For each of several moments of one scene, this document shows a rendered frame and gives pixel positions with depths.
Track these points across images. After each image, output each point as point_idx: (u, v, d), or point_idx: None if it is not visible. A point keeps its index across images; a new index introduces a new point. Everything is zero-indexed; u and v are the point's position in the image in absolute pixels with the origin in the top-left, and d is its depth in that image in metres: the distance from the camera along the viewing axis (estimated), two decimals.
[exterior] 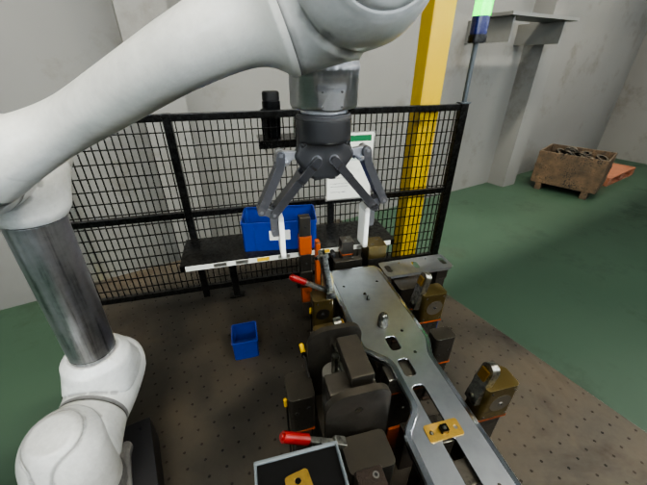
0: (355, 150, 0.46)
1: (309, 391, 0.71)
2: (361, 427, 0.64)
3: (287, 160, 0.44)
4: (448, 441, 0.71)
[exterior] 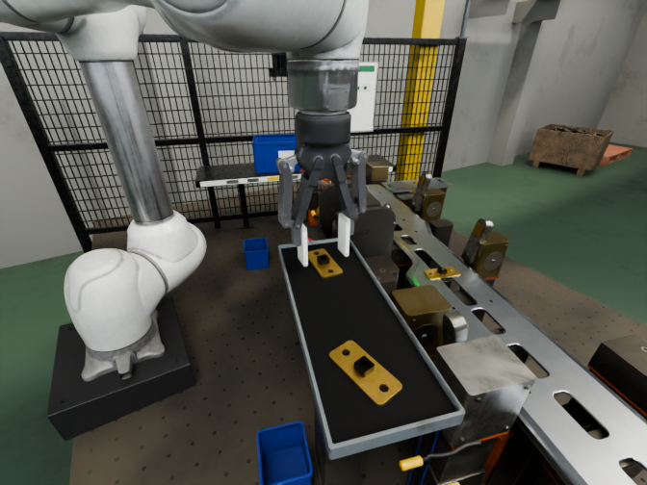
0: (353, 153, 0.47)
1: (321, 237, 0.79)
2: (369, 255, 0.72)
3: (291, 166, 0.44)
4: (446, 281, 0.79)
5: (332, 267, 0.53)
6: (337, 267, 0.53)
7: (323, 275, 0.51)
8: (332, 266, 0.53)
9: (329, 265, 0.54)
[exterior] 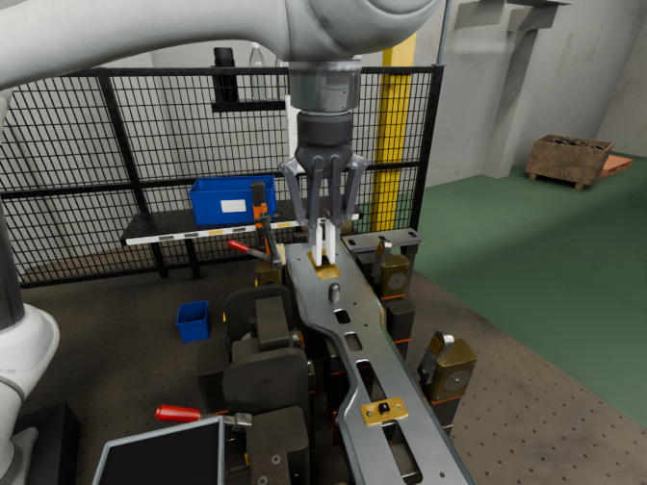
0: (354, 157, 0.46)
1: (222, 364, 0.59)
2: (275, 404, 0.53)
3: (294, 168, 0.45)
4: (389, 423, 0.59)
5: (331, 268, 0.53)
6: (336, 268, 0.53)
7: (321, 276, 0.51)
8: (330, 268, 0.53)
9: (328, 266, 0.54)
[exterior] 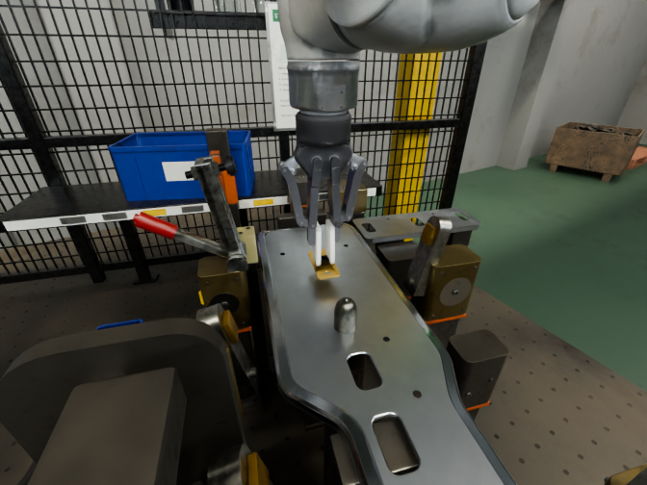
0: (353, 157, 0.46)
1: None
2: None
3: (292, 168, 0.45)
4: None
5: (331, 268, 0.53)
6: (335, 268, 0.53)
7: (320, 276, 0.51)
8: (330, 268, 0.53)
9: (328, 266, 0.54)
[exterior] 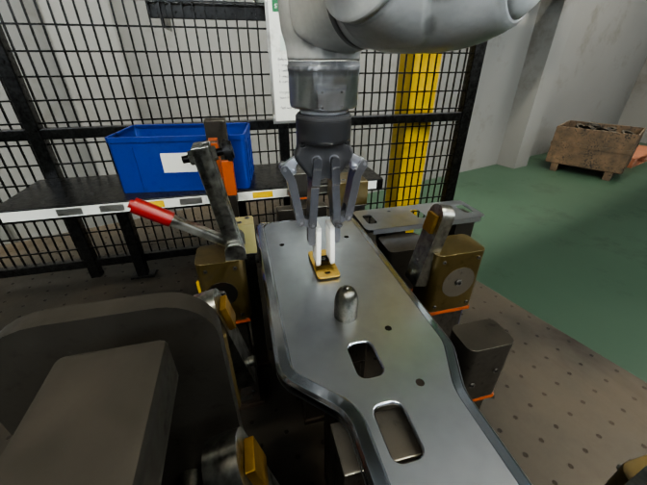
0: (353, 157, 0.46)
1: None
2: None
3: (293, 168, 0.45)
4: None
5: (331, 268, 0.53)
6: (335, 268, 0.53)
7: (320, 276, 0.51)
8: (330, 268, 0.53)
9: (328, 266, 0.54)
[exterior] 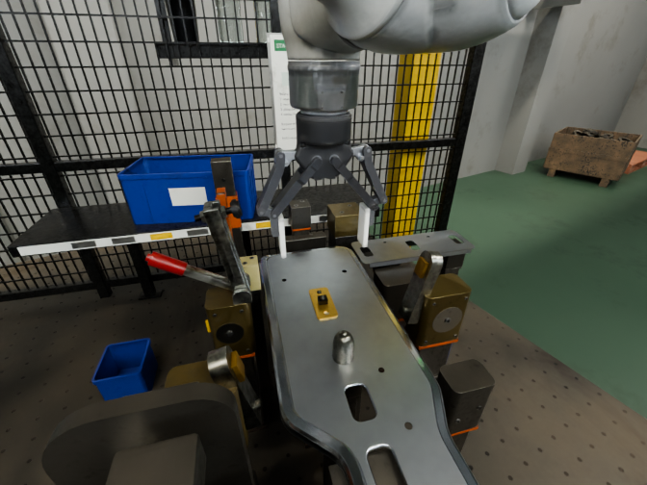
0: (355, 150, 0.46)
1: None
2: None
3: (287, 160, 0.44)
4: None
5: (329, 308, 0.58)
6: (334, 309, 0.58)
7: (319, 317, 0.56)
8: (329, 307, 0.58)
9: (327, 306, 0.58)
